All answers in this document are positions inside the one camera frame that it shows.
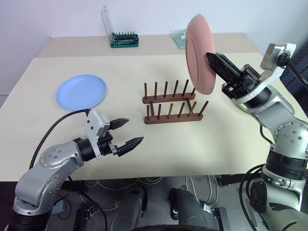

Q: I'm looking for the pink plate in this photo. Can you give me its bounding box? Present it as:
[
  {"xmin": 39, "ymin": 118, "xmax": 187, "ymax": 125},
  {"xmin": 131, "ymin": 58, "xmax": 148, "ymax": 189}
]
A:
[{"xmin": 185, "ymin": 13, "xmax": 217, "ymax": 95}]

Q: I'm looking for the black metal table bracket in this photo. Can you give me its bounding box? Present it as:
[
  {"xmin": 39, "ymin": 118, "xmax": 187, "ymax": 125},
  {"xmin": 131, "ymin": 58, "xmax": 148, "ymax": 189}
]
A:
[{"xmin": 203, "ymin": 204, "xmax": 228, "ymax": 231}]

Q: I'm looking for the white cable loop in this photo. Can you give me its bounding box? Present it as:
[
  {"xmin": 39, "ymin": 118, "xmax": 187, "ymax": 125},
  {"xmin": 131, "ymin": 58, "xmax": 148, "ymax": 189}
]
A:
[{"xmin": 185, "ymin": 175, "xmax": 218, "ymax": 203}]

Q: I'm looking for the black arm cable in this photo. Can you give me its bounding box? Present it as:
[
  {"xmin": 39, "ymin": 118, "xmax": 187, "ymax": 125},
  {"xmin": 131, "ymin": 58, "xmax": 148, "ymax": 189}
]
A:
[
  {"xmin": 278, "ymin": 51, "xmax": 308, "ymax": 86},
  {"xmin": 29, "ymin": 108, "xmax": 89, "ymax": 170}
]

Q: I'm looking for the green screwdriver bit set case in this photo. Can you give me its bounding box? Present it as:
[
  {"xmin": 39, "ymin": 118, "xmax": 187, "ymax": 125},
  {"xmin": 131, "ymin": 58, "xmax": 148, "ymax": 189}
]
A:
[{"xmin": 101, "ymin": 4, "xmax": 140, "ymax": 49}]

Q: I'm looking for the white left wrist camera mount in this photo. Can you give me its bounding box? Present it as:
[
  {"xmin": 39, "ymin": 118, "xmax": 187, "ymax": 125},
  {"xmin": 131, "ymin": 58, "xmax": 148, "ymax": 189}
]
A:
[{"xmin": 84, "ymin": 110, "xmax": 112, "ymax": 161}]

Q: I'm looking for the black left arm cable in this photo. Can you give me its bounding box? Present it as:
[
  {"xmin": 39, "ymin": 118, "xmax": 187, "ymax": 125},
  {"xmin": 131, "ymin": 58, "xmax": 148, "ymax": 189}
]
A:
[{"xmin": 29, "ymin": 108, "xmax": 89, "ymax": 170}]

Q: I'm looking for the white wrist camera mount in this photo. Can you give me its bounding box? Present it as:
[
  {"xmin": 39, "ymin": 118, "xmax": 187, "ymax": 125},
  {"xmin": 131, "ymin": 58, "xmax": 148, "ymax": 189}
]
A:
[
  {"xmin": 84, "ymin": 110, "xmax": 112, "ymax": 161},
  {"xmin": 234, "ymin": 43, "xmax": 297, "ymax": 106}
]

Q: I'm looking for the dark rounded shape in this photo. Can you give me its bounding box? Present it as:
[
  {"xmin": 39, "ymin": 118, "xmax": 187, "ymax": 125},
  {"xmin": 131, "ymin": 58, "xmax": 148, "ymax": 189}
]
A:
[
  {"xmin": 168, "ymin": 188, "xmax": 218, "ymax": 231},
  {"xmin": 112, "ymin": 187, "xmax": 148, "ymax": 231}
]

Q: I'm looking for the blue plate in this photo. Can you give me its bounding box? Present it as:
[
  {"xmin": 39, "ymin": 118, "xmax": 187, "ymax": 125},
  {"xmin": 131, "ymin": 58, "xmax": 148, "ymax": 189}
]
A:
[{"xmin": 55, "ymin": 74, "xmax": 108, "ymax": 112}]

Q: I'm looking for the green plastic packet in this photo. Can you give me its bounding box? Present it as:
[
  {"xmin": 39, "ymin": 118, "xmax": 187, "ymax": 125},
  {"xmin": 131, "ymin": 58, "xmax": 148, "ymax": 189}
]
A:
[{"xmin": 170, "ymin": 28, "xmax": 187, "ymax": 50}]

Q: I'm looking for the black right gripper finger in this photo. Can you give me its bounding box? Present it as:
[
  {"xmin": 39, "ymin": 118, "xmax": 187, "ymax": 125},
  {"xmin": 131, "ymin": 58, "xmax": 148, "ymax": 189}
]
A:
[{"xmin": 205, "ymin": 52, "xmax": 244, "ymax": 84}]

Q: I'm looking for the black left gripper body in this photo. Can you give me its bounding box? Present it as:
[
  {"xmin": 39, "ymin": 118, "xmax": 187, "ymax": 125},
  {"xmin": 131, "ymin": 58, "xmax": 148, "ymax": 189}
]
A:
[{"xmin": 96, "ymin": 131, "xmax": 121, "ymax": 157}]

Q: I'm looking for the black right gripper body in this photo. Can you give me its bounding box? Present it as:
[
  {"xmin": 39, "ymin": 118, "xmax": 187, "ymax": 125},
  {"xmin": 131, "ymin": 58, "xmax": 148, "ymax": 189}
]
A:
[{"xmin": 221, "ymin": 64, "xmax": 262, "ymax": 100}]

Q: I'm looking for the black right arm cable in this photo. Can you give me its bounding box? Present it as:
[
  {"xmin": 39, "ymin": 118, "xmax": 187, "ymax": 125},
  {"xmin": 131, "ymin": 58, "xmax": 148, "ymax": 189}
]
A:
[{"xmin": 278, "ymin": 51, "xmax": 308, "ymax": 86}]

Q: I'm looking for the dark blue fabric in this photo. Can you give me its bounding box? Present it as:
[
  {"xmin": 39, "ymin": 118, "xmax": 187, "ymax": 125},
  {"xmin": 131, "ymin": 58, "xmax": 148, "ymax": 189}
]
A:
[{"xmin": 281, "ymin": 45, "xmax": 308, "ymax": 97}]

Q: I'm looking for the wooden dish rack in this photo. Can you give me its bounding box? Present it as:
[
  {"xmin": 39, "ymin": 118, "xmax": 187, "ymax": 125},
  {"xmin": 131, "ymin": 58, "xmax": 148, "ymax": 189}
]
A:
[{"xmin": 142, "ymin": 79, "xmax": 209, "ymax": 125}]

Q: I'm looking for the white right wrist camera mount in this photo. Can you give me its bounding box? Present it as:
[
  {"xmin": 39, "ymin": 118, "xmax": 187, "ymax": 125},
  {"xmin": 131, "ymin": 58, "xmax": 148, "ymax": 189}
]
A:
[{"xmin": 234, "ymin": 43, "xmax": 297, "ymax": 106}]

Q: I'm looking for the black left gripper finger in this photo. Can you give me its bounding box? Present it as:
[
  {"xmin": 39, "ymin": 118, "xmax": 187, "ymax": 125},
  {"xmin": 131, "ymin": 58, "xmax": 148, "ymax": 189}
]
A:
[
  {"xmin": 117, "ymin": 136, "xmax": 144, "ymax": 156},
  {"xmin": 110, "ymin": 118, "xmax": 129, "ymax": 131}
]

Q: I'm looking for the small grey box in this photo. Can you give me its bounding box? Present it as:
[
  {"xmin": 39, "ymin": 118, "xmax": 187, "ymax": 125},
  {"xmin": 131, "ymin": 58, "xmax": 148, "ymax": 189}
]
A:
[{"xmin": 51, "ymin": 201, "xmax": 66, "ymax": 214}]

